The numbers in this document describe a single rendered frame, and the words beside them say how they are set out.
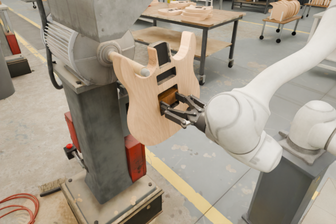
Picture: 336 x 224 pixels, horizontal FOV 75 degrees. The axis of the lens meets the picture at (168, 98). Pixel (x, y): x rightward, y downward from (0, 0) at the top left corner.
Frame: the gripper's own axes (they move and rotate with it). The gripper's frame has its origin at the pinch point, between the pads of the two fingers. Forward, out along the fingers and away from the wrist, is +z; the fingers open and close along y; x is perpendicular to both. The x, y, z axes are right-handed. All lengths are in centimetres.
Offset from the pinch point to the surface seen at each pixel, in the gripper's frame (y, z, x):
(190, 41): 13.2, 0.9, 18.6
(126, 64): -14.3, 0.6, 20.6
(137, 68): -11.8, -1.1, 18.8
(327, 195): 14, -53, -18
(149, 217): -12, 22, -103
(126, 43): -2.7, 19.2, 19.0
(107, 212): -33, 28, -76
